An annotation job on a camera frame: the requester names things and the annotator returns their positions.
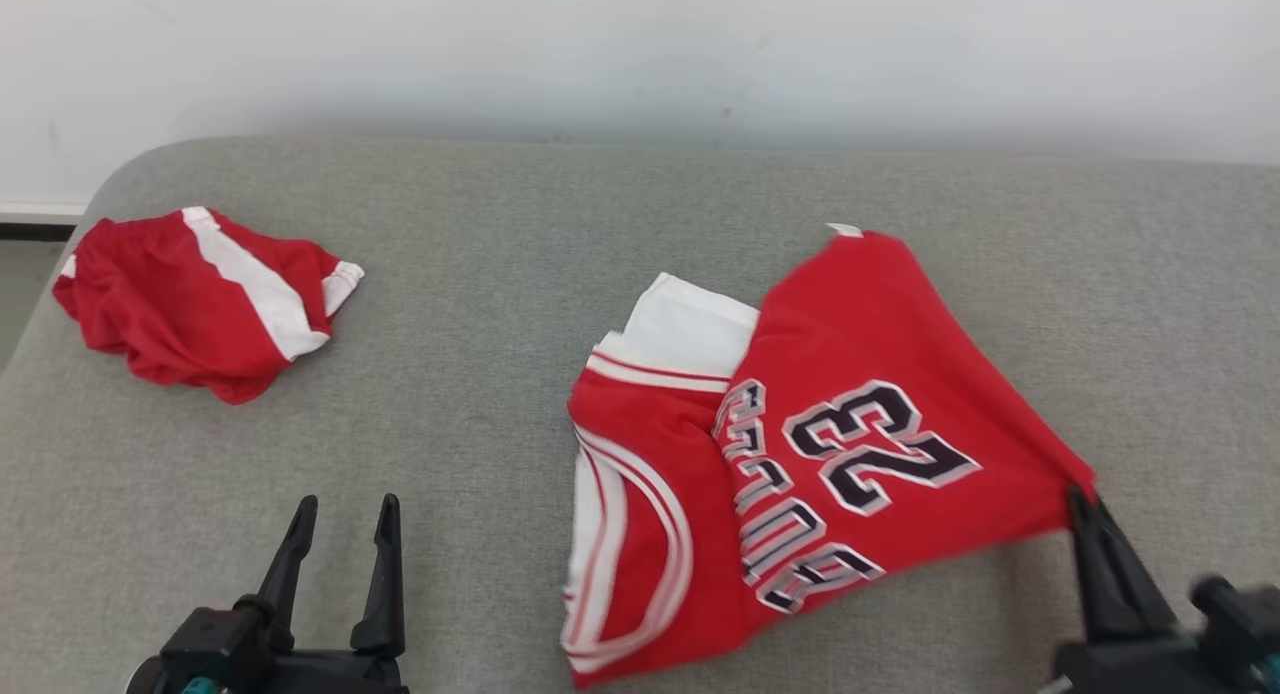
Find grey fabric sofa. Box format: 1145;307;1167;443
0;134;1280;694

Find red Bulls basketball jersey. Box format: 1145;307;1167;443
560;224;1098;689

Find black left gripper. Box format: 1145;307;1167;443
238;493;411;694

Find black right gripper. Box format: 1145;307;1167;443
1052;486;1216;694

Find red shorts with white stripe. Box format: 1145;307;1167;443
52;206;365;406

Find white wall baseboard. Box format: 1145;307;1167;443
0;202;89;243

